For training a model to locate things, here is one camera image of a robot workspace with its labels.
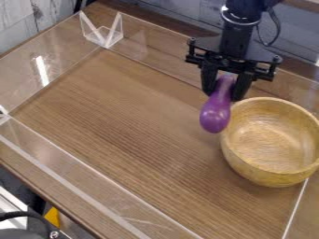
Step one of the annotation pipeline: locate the brown wooden bowl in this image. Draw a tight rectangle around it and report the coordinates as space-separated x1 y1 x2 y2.
220 97 319 188

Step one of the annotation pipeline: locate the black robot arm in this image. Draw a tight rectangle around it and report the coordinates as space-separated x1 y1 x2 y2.
185 0 283 102

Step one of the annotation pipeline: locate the black cable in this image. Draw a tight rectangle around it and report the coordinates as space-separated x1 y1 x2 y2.
0 210 50 239

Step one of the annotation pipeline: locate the clear acrylic enclosure wall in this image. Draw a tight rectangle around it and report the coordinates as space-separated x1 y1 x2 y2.
0 7 319 239

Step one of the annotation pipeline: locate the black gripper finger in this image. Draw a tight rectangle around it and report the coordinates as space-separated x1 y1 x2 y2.
200 64 217 95
232 73 253 102

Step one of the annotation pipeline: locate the clear acrylic corner bracket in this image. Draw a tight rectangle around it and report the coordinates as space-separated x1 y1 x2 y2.
78 12 122 49

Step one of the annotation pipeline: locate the purple toy eggplant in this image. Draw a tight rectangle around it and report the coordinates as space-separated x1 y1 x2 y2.
198 75 234 134

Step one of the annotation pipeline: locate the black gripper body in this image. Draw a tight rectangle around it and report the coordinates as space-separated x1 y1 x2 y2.
185 35 283 81

